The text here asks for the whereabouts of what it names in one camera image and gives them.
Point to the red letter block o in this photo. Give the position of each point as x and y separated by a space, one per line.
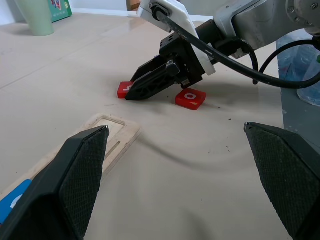
190 100

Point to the brown cardboard box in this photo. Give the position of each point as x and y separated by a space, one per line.
132 4

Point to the blue letter block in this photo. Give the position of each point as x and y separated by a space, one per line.
11 197

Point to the blue plastic bag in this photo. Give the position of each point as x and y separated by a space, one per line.
295 60

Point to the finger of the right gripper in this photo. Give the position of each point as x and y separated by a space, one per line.
150 68
150 86

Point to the pale green vase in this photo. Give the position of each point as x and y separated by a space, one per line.
37 17

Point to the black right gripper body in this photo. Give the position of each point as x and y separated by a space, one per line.
185 62

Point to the wooden letter tray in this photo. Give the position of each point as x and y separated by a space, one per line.
125 131

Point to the green printed box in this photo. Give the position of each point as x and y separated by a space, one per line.
61 8

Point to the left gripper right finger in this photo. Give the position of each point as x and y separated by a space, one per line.
292 175

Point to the red letter block b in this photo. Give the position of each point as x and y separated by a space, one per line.
122 90

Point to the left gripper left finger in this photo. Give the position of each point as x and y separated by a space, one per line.
50 200

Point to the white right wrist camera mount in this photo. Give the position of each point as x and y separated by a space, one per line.
180 15

